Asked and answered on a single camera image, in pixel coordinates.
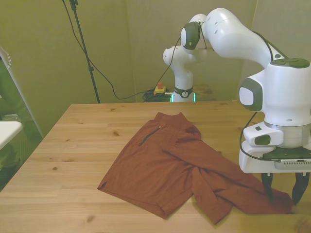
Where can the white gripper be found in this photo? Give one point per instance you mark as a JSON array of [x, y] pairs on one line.
[[252, 162]]

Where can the rust red shirt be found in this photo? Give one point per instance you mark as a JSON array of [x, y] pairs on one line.
[[158, 170]]

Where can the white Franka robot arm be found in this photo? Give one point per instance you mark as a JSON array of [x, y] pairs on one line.
[[230, 36]]

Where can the yellow emergency stop button box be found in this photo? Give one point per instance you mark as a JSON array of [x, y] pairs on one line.
[[159, 89]]

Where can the black tripod pole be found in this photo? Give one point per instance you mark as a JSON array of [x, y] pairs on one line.
[[91, 69]]

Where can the white side table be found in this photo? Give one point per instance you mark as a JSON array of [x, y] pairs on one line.
[[8, 132]]

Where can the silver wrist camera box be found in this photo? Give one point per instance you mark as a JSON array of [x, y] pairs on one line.
[[291, 161]]

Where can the white slanted frame bar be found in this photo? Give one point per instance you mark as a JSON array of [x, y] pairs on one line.
[[17, 86]]

